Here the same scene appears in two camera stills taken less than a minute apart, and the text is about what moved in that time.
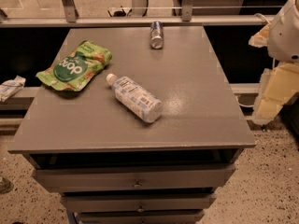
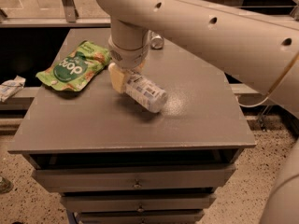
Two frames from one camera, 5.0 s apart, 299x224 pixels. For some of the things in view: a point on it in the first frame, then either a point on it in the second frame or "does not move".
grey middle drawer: [160, 202] does not move
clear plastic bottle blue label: [135, 98] to [147, 93]
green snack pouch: [75, 68] does not move
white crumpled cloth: [10, 86] does not move
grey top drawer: [117, 178] does not move
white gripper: [285, 37] to [128, 58]
